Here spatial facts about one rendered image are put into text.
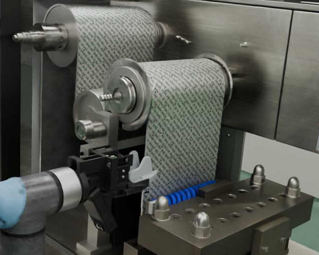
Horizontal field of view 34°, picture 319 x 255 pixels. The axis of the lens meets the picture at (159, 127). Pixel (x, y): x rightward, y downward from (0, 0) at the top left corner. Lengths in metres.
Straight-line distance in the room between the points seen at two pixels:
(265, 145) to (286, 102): 2.91
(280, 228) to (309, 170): 2.85
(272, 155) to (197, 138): 2.95
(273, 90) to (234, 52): 0.14
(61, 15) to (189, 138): 0.41
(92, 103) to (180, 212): 0.31
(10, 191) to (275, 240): 0.55
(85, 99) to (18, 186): 0.37
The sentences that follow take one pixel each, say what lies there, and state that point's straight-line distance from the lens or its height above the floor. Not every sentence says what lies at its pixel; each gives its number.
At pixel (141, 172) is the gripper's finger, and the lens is 1.03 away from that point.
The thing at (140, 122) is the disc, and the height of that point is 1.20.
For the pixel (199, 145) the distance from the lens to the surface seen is 1.17.
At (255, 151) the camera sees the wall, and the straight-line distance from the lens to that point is 4.18.
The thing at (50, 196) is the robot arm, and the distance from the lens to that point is 0.89.
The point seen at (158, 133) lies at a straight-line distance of 1.06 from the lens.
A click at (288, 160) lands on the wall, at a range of 4.03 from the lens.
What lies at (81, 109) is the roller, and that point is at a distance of 1.20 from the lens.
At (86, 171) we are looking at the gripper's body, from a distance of 0.94.
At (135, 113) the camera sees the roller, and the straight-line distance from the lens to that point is 1.04.
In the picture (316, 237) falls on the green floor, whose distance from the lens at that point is 3.51.
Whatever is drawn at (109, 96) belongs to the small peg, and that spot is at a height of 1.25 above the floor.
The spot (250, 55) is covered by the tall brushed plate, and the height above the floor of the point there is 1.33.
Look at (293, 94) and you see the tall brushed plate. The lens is 1.20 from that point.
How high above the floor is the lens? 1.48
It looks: 16 degrees down
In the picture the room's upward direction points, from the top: 5 degrees clockwise
